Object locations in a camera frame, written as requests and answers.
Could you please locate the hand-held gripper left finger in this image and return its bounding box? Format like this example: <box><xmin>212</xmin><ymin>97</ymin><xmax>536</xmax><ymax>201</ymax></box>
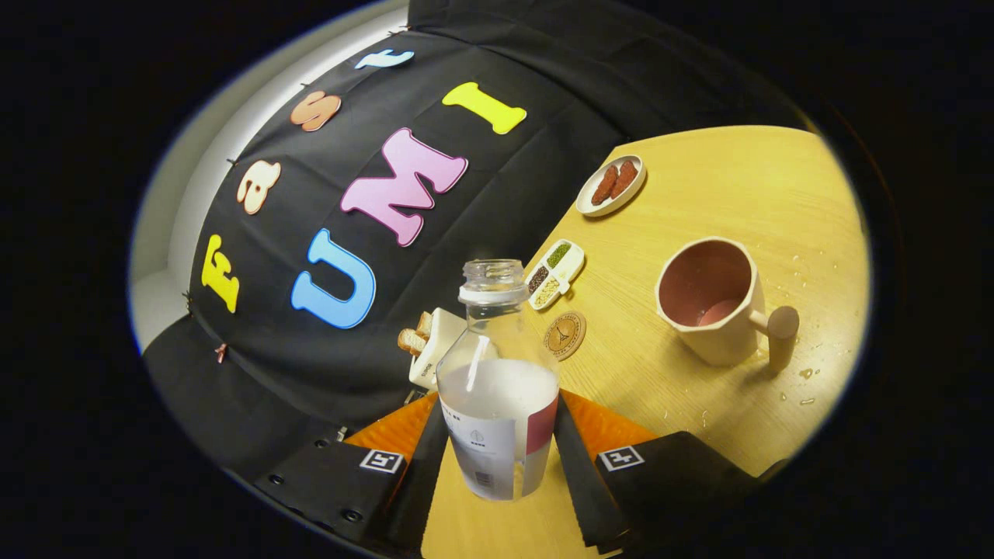
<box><xmin>255</xmin><ymin>391</ymin><xmax>451</xmax><ymax>554</ymax></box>

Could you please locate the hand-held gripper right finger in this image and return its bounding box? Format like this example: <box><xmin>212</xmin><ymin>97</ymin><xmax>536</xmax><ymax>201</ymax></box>
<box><xmin>553</xmin><ymin>388</ymin><xmax>766</xmax><ymax>556</ymax></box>

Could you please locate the clear juice bottle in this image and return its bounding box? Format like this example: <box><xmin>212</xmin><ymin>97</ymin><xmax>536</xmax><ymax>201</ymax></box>
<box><xmin>436</xmin><ymin>259</ymin><xmax>561</xmax><ymax>502</ymax></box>

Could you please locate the round wooden coaster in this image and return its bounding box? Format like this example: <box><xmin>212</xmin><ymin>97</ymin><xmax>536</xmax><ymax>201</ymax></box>
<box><xmin>543</xmin><ymin>311</ymin><xmax>587</xmax><ymax>362</ymax></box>

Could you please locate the beige cup pink inside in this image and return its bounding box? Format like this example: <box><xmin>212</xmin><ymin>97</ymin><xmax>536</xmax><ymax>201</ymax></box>
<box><xmin>655</xmin><ymin>237</ymin><xmax>801</xmax><ymax>373</ymax></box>

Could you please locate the white toaster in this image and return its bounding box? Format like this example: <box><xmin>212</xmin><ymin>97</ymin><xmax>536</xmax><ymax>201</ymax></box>
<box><xmin>408</xmin><ymin>307</ymin><xmax>468</xmax><ymax>391</ymax></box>

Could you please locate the white divided seasoning dish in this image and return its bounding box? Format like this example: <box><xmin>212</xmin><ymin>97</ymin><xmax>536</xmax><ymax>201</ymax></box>
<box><xmin>525</xmin><ymin>239</ymin><xmax>586</xmax><ymax>311</ymax></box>

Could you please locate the round white plate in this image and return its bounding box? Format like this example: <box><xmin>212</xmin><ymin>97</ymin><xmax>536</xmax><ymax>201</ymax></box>
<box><xmin>575</xmin><ymin>155</ymin><xmax>647</xmax><ymax>217</ymax></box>

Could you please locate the wooden table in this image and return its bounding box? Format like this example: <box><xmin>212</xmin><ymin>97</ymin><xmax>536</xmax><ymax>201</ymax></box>
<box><xmin>419</xmin><ymin>124</ymin><xmax>871</xmax><ymax>559</ymax></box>

